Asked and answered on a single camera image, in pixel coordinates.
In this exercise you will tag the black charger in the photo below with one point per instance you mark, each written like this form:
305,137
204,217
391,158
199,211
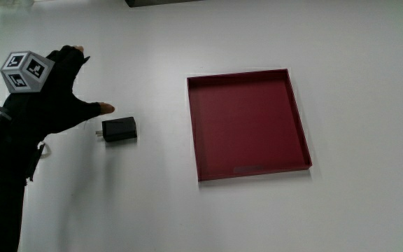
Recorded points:
120,129

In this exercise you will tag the person's left hand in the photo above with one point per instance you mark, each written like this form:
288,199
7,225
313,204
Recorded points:
52,105

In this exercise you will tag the white desk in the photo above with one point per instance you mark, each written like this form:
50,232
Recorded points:
355,105

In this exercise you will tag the red square tray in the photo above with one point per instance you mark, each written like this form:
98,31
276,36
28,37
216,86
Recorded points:
247,126

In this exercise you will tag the dark box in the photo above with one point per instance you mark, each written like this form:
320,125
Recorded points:
159,2

